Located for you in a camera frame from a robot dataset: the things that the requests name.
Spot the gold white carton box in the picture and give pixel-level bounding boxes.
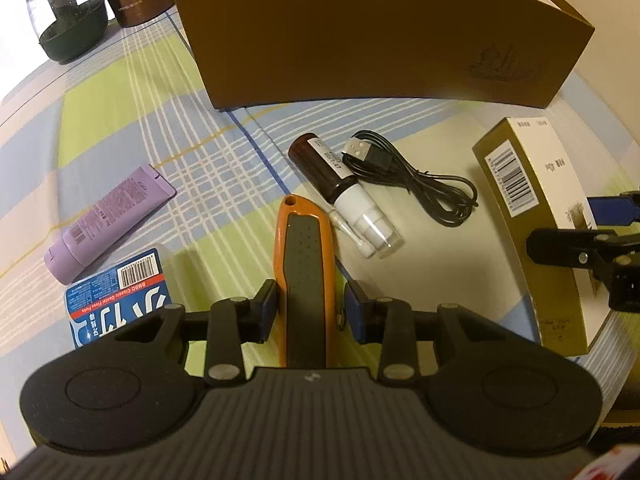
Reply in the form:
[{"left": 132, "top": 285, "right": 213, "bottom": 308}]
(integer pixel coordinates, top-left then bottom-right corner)
[{"left": 470, "top": 116, "right": 618, "bottom": 358}]

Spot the blue dental floss box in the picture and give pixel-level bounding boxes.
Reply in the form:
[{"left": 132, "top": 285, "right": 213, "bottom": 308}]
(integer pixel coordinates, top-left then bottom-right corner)
[{"left": 64, "top": 246, "right": 171, "bottom": 348}]

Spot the orange utility knife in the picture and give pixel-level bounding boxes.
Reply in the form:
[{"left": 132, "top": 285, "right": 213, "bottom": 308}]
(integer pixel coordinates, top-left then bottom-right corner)
[{"left": 273, "top": 194, "right": 337, "bottom": 370}]

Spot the black usb cable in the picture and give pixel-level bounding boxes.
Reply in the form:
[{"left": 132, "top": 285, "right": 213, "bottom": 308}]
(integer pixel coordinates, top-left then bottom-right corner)
[{"left": 340, "top": 129, "right": 480, "bottom": 228}]

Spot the brown spray bottle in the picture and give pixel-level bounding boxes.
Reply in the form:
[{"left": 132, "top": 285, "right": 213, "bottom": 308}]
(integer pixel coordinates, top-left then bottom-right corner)
[{"left": 288, "top": 133, "right": 402, "bottom": 258}]

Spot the purple lotion tube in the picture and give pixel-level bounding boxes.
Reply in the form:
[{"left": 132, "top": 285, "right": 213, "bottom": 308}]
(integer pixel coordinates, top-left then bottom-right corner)
[{"left": 43, "top": 164, "right": 177, "bottom": 285}]

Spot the brown cardboard storage box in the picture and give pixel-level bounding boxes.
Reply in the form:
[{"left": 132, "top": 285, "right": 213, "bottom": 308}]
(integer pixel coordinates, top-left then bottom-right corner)
[{"left": 175, "top": 0, "right": 594, "bottom": 109}]

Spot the dark green glass humidifier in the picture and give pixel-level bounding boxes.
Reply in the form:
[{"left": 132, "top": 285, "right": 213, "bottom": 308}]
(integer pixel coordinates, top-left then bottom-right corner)
[{"left": 26, "top": 0, "right": 108, "bottom": 64}]

